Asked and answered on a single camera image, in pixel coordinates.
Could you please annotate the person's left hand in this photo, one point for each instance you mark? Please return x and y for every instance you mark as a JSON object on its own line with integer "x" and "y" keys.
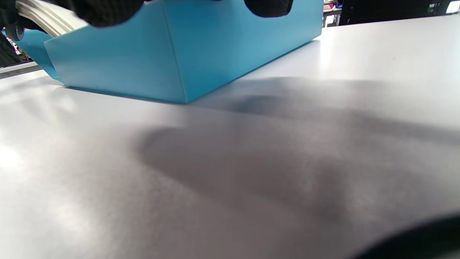
{"x": 8, "y": 14}

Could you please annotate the blue file box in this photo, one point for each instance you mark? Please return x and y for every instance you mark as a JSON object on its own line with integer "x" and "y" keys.
{"x": 179, "y": 46}

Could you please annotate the person's right hand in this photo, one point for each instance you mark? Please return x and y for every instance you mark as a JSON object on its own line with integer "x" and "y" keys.
{"x": 107, "y": 10}

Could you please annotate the stack of lined papers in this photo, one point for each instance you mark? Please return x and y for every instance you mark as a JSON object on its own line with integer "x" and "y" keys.
{"x": 54, "y": 19}

